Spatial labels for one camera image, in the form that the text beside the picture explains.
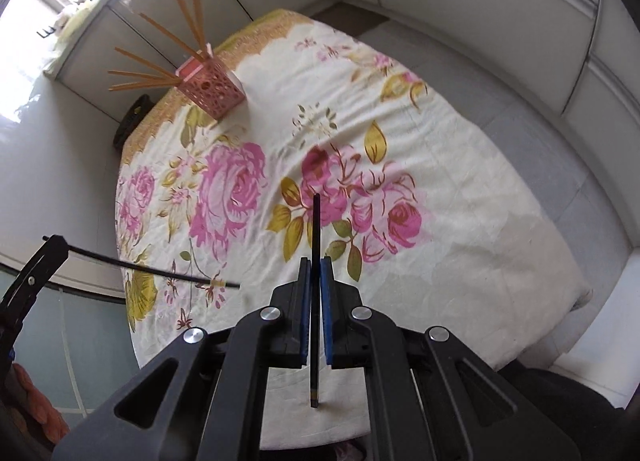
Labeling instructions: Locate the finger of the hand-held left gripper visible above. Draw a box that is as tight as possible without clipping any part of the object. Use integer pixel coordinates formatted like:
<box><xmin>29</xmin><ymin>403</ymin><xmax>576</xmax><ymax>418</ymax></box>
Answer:
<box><xmin>0</xmin><ymin>235</ymin><xmax>69</xmax><ymax>357</ymax></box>

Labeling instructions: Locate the black trash bin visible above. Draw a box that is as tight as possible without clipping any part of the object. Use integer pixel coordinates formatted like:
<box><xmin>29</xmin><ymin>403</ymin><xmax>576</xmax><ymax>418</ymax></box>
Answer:
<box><xmin>113</xmin><ymin>95</ymin><xmax>154</xmax><ymax>148</ymax></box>

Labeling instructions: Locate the dark cloth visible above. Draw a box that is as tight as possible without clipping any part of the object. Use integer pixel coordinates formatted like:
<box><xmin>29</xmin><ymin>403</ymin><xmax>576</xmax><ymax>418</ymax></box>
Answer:
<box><xmin>492</xmin><ymin>358</ymin><xmax>640</xmax><ymax>461</ymax></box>

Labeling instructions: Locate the dark floor mat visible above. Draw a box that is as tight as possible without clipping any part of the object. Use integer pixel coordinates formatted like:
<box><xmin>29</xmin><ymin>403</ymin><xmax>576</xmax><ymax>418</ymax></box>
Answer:
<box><xmin>307</xmin><ymin>1</ymin><xmax>392</xmax><ymax>38</ymax></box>

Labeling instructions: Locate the bundle of wooden chopsticks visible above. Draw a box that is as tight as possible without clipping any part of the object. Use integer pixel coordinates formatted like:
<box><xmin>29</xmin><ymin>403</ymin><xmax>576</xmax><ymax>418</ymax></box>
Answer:
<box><xmin>106</xmin><ymin>0</ymin><xmax>207</xmax><ymax>93</ymax></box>

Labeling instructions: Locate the floral tablecloth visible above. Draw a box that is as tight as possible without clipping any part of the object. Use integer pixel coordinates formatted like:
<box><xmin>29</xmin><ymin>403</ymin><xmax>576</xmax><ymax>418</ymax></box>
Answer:
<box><xmin>114</xmin><ymin>8</ymin><xmax>594</xmax><ymax>453</ymax></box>

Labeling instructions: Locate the pink perforated utensil holder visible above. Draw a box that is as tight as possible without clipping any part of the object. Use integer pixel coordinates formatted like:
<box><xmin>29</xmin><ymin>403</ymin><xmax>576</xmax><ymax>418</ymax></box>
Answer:
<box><xmin>175</xmin><ymin>43</ymin><xmax>247</xmax><ymax>120</ymax></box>

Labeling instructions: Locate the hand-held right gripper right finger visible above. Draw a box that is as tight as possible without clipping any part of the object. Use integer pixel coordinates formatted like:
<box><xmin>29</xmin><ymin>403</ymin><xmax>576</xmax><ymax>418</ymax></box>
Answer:
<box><xmin>321</xmin><ymin>256</ymin><xmax>582</xmax><ymax>461</ymax></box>

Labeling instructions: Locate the black chopstick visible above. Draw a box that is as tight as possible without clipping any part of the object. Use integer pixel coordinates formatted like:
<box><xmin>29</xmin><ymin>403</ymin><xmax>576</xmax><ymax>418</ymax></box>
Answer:
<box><xmin>309</xmin><ymin>193</ymin><xmax>322</xmax><ymax>409</ymax></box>
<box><xmin>64</xmin><ymin>243</ymin><xmax>242</xmax><ymax>290</ymax></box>

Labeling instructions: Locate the orange garment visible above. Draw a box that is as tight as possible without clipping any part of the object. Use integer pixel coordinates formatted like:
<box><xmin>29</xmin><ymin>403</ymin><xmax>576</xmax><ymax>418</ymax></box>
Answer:
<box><xmin>9</xmin><ymin>362</ymin><xmax>72</xmax><ymax>448</ymax></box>

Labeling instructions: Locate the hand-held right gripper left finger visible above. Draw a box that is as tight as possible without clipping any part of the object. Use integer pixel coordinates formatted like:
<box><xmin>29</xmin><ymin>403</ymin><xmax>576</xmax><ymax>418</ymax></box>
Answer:
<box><xmin>52</xmin><ymin>258</ymin><xmax>312</xmax><ymax>461</ymax></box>

